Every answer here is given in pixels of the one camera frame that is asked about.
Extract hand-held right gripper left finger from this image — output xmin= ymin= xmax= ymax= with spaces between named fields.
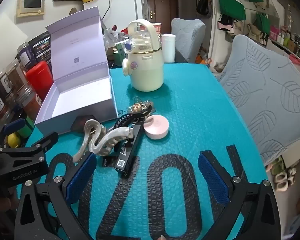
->
xmin=15 ymin=152 xmax=98 ymax=240

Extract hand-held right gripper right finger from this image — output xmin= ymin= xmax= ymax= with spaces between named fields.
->
xmin=198 ymin=152 xmax=282 ymax=240

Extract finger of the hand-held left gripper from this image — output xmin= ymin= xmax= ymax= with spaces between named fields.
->
xmin=0 ymin=119 xmax=26 ymax=143
xmin=0 ymin=131 xmax=59 ymax=160

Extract brown square hair claw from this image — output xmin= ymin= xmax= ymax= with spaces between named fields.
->
xmin=71 ymin=115 xmax=98 ymax=133

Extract beige wavy hair claw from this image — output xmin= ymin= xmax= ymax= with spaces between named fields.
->
xmin=72 ymin=119 xmax=135 ymax=163

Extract black long cosmetic box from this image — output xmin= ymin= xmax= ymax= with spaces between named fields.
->
xmin=102 ymin=120 xmax=146 ymax=180

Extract black toothed hair clip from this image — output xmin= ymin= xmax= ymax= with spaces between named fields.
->
xmin=114 ymin=106 xmax=153 ymax=137

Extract pink round case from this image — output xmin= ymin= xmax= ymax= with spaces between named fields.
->
xmin=143 ymin=114 xmax=170 ymax=139

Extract white gift box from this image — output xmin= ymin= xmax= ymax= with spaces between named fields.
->
xmin=34 ymin=7 xmax=118 ymax=136

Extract gold decorated hair clip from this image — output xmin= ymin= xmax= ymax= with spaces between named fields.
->
xmin=127 ymin=96 xmax=156 ymax=115

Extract person's left hand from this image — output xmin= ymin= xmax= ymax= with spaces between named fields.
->
xmin=0 ymin=189 xmax=19 ymax=213

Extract green jar with black lid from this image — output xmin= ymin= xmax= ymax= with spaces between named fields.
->
xmin=20 ymin=116 xmax=35 ymax=139

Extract yellow lemon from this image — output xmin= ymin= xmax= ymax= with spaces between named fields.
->
xmin=7 ymin=132 xmax=21 ymax=148

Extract red-brown powder jar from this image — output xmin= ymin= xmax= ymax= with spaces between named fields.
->
xmin=15 ymin=82 xmax=43 ymax=120

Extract dark brown labelled jar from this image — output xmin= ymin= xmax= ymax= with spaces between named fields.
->
xmin=0 ymin=72 xmax=18 ymax=98

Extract red canister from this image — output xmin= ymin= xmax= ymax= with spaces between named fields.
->
xmin=25 ymin=61 xmax=53 ymax=100

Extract brown spice jar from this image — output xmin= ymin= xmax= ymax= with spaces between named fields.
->
xmin=6 ymin=59 xmax=28 ymax=85

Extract teal bubble mailer mat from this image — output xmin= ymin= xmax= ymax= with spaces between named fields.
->
xmin=22 ymin=62 xmax=268 ymax=240

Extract beige slippers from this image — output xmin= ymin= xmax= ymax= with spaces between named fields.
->
xmin=272 ymin=166 xmax=297 ymax=193

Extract dark purple labelled jar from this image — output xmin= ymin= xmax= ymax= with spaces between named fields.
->
xmin=17 ymin=42 xmax=38 ymax=67

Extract black printed bag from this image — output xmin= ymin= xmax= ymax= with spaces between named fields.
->
xmin=30 ymin=31 xmax=52 ymax=67

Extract grey leaf-pattern chair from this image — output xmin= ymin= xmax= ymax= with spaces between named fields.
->
xmin=171 ymin=18 xmax=206 ymax=64
xmin=219 ymin=34 xmax=300 ymax=165

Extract green and white medicine box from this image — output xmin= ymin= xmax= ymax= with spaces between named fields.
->
xmin=114 ymin=42 xmax=127 ymax=68

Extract white paper cup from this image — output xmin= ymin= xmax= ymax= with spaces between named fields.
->
xmin=161 ymin=33 xmax=177 ymax=63

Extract white refrigerator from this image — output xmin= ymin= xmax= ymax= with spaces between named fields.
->
xmin=84 ymin=0 xmax=143 ymax=34

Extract pink paper cup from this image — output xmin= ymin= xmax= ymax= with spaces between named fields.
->
xmin=151 ymin=22 xmax=163 ymax=36

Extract green tote bag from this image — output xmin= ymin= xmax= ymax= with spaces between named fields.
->
xmin=218 ymin=0 xmax=246 ymax=21

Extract dark hanging bag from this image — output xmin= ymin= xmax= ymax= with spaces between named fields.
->
xmin=196 ymin=0 xmax=213 ymax=18

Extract brown wooden door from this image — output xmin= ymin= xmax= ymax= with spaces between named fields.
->
xmin=146 ymin=0 xmax=179 ymax=32

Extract cream water bottle with handle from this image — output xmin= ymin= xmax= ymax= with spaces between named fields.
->
xmin=122 ymin=19 xmax=165 ymax=92

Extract beige wall intercom panel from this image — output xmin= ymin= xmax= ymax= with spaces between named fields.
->
xmin=16 ymin=0 xmax=45 ymax=18

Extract black power cable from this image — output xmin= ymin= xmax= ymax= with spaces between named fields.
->
xmin=101 ymin=0 xmax=115 ymax=20

